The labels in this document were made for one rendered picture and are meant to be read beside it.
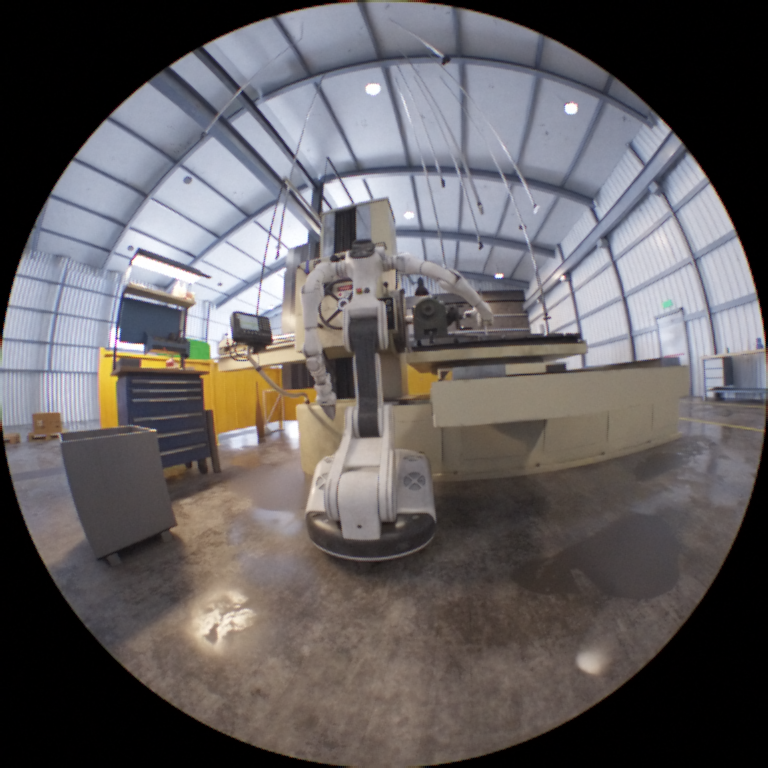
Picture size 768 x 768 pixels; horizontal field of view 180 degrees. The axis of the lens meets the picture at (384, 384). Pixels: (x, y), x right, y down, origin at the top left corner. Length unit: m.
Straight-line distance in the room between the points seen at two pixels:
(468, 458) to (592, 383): 1.29
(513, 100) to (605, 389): 7.96
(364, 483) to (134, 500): 1.06
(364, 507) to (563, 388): 0.68
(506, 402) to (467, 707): 0.75
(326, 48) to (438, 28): 2.58
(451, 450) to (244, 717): 1.79
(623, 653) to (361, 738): 0.64
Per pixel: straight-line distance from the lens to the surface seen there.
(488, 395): 0.58
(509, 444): 1.86
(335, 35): 7.87
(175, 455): 2.29
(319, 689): 0.76
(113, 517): 1.33
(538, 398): 0.62
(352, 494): 0.84
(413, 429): 1.76
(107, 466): 1.27
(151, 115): 9.88
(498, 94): 8.16
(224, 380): 4.10
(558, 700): 0.78
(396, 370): 2.39
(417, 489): 1.05
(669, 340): 8.23
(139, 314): 2.77
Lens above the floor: 0.70
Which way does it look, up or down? 1 degrees up
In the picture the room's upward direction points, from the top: 3 degrees counter-clockwise
